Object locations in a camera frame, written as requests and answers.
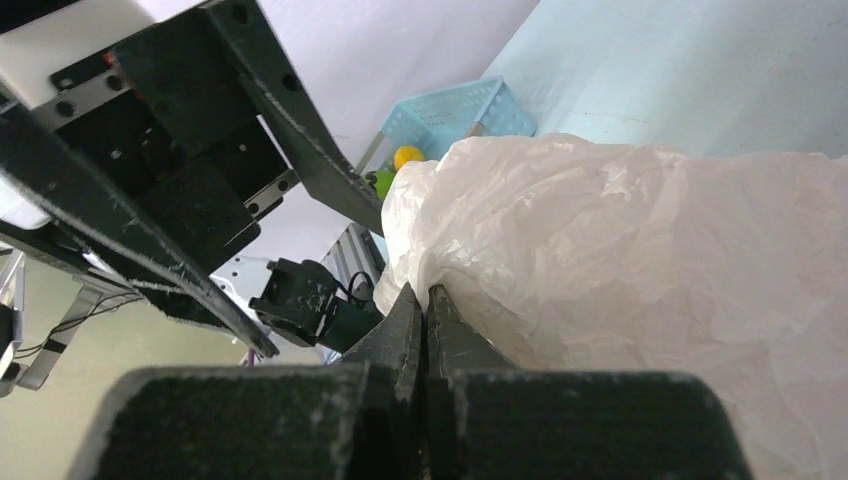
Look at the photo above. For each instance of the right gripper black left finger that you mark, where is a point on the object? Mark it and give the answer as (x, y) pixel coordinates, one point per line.
(353, 419)

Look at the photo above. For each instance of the white plastic bag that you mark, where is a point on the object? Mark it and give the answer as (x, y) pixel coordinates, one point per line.
(567, 253)

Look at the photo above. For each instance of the light blue plastic basket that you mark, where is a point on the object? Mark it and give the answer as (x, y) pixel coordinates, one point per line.
(433, 121)

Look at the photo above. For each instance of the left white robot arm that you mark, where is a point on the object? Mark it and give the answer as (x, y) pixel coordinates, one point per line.
(298, 300)

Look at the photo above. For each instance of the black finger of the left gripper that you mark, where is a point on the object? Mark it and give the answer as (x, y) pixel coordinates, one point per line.
(218, 65)
(66, 185)

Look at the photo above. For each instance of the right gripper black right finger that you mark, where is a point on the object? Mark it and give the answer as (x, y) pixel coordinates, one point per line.
(491, 419)

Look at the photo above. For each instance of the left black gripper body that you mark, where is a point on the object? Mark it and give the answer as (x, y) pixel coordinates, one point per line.
(208, 204)

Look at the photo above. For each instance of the fake yellow lemon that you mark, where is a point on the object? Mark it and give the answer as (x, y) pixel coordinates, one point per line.
(407, 154)

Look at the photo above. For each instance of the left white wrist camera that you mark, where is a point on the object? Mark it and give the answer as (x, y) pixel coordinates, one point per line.
(32, 52)

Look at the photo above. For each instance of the fake lime green fruit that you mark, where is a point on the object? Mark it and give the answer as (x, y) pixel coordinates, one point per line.
(380, 181)

